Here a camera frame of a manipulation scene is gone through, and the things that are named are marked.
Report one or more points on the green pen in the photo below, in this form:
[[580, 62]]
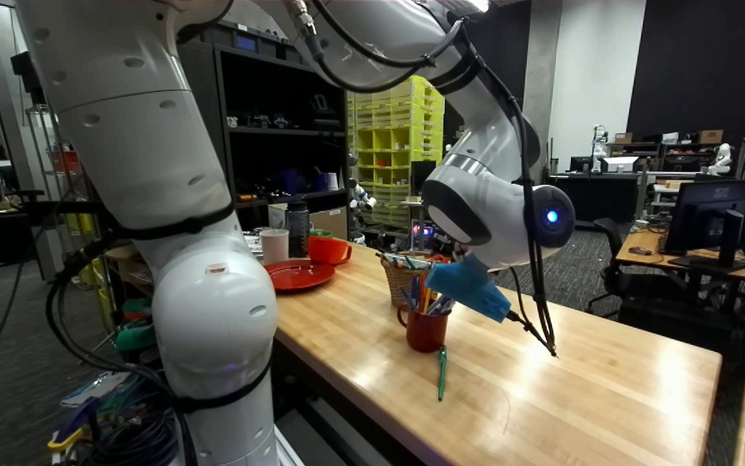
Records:
[[440, 373]]

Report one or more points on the dark bottle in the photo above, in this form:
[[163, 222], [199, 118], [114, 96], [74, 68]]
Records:
[[299, 229]]

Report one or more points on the white humanoid robot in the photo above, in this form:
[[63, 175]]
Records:
[[721, 159]]

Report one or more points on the computer monitor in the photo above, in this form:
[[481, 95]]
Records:
[[700, 216]]

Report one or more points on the black shelving unit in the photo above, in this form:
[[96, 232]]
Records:
[[278, 95]]

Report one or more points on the red plate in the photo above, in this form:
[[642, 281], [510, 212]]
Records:
[[299, 279]]

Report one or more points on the wooden office desk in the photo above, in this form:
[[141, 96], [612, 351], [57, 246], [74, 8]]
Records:
[[647, 249]]

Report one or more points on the yellow bin rack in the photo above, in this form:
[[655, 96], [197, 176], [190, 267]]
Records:
[[389, 131]]

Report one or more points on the electronics box purple lights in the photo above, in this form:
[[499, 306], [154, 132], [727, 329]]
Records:
[[422, 234]]

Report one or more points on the red bowl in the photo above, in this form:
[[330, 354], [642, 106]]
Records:
[[330, 251]]

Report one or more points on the red mug with pens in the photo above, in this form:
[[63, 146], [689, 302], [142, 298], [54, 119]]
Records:
[[401, 276]]

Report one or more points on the black cabinet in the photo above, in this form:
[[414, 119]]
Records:
[[600, 194]]

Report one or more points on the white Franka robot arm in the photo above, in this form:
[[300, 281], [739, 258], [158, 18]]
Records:
[[207, 312]]

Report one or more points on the black office chair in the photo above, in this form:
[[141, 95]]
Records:
[[617, 276]]

